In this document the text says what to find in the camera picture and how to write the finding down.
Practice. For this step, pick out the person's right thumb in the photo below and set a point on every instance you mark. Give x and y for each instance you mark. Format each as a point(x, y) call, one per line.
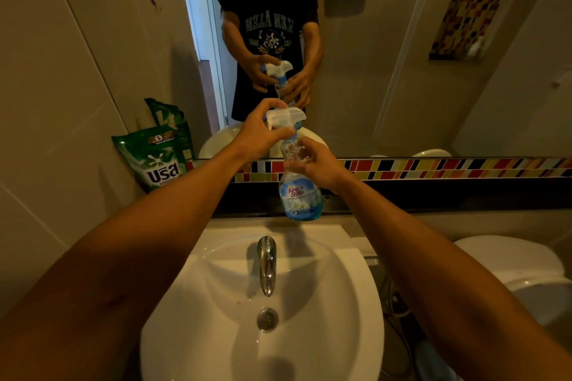
point(310, 146)

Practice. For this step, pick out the person's left thumb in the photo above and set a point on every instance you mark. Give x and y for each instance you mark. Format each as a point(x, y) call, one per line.
point(281, 134)

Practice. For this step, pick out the white ceramic sink basin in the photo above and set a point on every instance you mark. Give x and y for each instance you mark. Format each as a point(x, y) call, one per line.
point(313, 305)

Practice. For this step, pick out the chrome sink drain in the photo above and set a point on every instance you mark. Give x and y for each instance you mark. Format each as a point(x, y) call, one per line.
point(267, 320)

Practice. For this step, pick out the person's left hand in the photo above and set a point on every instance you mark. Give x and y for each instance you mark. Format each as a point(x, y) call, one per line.
point(252, 137)

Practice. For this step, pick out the person's right forearm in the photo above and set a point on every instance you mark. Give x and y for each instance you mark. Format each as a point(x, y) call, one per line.
point(447, 287)

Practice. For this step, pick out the chrome faucet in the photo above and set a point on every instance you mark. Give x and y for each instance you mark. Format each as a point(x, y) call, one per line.
point(267, 264)

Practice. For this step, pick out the green detergent pouch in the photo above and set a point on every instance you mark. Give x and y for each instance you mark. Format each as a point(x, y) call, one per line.
point(154, 159)
point(172, 119)

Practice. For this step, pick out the person's left forearm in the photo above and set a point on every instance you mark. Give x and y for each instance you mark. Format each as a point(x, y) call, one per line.
point(111, 269)

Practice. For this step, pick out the white toilet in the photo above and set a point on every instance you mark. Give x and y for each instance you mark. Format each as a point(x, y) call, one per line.
point(514, 264)

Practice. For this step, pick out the large wall mirror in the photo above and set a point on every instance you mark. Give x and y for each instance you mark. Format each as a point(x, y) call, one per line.
point(393, 95)

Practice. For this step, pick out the blue glass cleaner spray bottle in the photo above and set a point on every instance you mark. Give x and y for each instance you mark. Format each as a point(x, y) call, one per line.
point(298, 197)

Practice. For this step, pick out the person's right hand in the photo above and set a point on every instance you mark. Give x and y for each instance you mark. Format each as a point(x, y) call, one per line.
point(324, 168)

